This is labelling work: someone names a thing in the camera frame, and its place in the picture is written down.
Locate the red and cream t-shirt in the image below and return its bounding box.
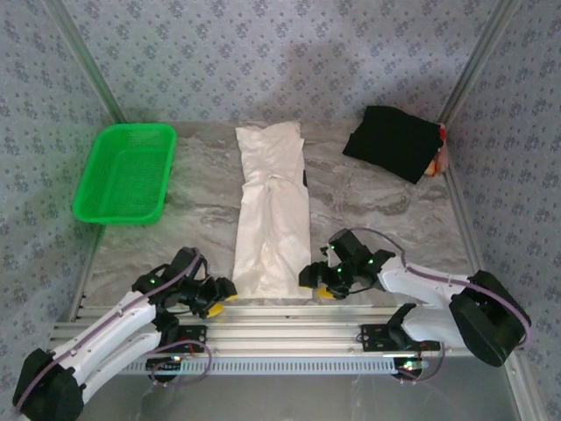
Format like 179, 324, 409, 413
423, 122, 451, 177

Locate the small circuit board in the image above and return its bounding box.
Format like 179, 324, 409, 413
146, 355, 184, 373
392, 358, 427, 376

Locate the white printed t-shirt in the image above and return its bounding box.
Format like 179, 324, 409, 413
231, 122, 313, 302

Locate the aluminium side rail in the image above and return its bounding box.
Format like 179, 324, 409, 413
67, 232, 106, 324
442, 170, 543, 421

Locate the slotted grey cable duct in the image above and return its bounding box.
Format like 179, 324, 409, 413
116, 355, 398, 376

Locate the aluminium rail beam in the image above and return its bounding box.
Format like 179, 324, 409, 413
48, 303, 444, 357

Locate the black t-shirt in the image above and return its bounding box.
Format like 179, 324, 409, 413
341, 104, 442, 185

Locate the aluminium frame post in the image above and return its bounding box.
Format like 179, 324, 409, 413
46, 0, 127, 125
437, 0, 523, 125

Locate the green plastic basket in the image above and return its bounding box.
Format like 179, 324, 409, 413
71, 122, 179, 227

